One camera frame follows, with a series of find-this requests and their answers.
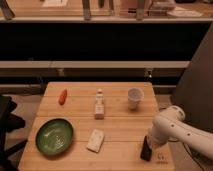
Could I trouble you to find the black eraser block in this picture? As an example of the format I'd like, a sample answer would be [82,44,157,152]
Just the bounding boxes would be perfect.
[140,137,152,161]

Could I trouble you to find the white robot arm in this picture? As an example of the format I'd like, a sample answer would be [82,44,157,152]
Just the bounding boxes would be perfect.
[147,105,213,160]

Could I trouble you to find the small white bottle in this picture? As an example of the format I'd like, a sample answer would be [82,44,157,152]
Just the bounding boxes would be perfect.
[95,89,104,119]

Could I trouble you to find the white paper cup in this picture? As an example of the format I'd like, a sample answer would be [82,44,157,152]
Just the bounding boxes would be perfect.
[127,87,144,110]

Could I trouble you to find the orange carrot toy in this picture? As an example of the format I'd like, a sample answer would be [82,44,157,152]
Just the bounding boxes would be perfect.
[58,89,67,105]

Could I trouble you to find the white sponge block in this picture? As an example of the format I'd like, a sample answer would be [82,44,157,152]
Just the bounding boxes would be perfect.
[87,129,105,153]

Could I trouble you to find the green ceramic bowl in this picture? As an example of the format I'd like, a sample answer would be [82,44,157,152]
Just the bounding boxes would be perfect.
[35,118,74,156]

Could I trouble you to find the black office chair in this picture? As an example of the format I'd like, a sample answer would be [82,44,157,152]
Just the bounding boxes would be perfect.
[0,95,27,171]

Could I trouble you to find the black floor cable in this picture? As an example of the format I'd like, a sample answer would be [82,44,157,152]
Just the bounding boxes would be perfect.
[159,107,203,171]

